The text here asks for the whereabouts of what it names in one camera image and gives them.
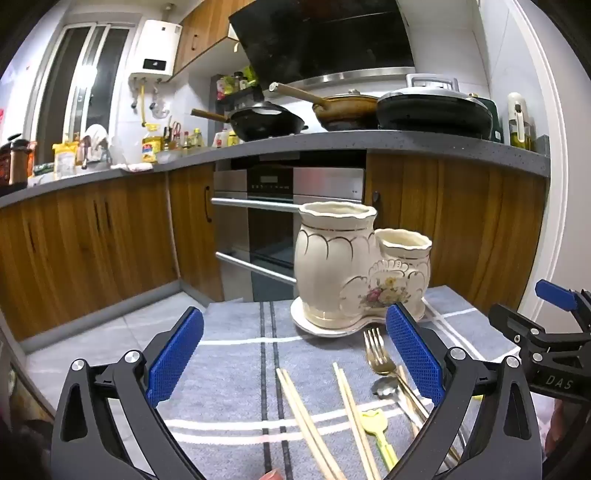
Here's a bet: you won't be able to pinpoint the black range hood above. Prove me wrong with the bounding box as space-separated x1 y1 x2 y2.
228 0 416 92

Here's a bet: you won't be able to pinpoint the yellow food bag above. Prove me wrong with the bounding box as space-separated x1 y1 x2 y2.
52 141 79 179

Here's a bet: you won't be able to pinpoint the dark green appliance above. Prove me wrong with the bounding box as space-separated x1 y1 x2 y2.
480 95 505 142

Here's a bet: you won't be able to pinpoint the white water heater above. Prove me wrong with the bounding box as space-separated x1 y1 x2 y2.
128 19 182 84

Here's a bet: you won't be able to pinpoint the wooden base cabinets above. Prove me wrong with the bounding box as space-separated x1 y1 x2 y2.
0 151 552 343

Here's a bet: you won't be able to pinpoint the brown frying pan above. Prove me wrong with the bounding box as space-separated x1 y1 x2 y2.
269 82 380 132

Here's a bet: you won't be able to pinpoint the cream ceramic utensil holder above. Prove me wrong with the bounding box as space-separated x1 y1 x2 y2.
294 202 433 329

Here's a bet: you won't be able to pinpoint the stainless steel oven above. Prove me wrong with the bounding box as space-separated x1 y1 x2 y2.
211 164 366 304

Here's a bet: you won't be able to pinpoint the yellow-green plastic spoon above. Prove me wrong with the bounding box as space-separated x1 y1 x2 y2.
361 409 399 468

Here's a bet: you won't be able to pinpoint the yellow label oil jug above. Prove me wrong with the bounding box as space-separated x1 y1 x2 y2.
140 136 164 164

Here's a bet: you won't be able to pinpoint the gold fork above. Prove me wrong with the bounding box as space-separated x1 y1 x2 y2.
363 328 428 425

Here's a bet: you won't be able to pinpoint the row of condiment bottles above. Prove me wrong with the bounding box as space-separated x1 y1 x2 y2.
163 122 205 151

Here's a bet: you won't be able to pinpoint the wooden wall cabinet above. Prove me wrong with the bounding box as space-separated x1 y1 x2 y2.
167 0 256 83

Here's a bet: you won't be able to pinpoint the sliding glass window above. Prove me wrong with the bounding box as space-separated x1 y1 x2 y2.
33 23 136 154

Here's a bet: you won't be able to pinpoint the large black lidded pan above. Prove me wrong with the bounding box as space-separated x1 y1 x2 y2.
375 87 495 140

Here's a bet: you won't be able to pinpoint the silver spoon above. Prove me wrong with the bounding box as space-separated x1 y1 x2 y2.
372 375 435 437

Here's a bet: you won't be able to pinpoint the black wok wooden handle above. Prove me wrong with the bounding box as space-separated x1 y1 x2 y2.
191 103 309 142

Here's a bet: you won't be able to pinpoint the wooden chopstick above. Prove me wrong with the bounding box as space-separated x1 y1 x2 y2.
276 369 334 480
337 362 382 480
281 368 348 480
332 364 371 480

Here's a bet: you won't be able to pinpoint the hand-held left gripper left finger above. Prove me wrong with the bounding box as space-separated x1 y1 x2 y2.
51 306 206 480

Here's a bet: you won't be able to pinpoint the black spice rack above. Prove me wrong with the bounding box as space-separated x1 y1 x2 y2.
210 69 265 105

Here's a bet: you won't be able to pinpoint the cooking oil bottle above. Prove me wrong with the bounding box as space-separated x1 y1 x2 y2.
507 92 533 151

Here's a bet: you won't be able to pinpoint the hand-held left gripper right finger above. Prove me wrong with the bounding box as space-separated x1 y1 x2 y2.
385 302 542 480

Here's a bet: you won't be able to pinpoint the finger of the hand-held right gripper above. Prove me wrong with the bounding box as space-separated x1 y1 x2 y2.
534 278 591 333
488 301 591 366

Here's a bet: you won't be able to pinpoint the grey stone countertop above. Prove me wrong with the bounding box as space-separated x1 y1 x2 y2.
0 128 552 209

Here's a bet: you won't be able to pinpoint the white saucer plate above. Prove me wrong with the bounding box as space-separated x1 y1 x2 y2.
290 298 428 337

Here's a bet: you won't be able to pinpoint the grey striped tablecloth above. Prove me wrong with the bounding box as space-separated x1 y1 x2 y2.
25 285 555 480

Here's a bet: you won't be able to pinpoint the person's right hand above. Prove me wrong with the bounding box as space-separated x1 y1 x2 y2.
544 397 576 456

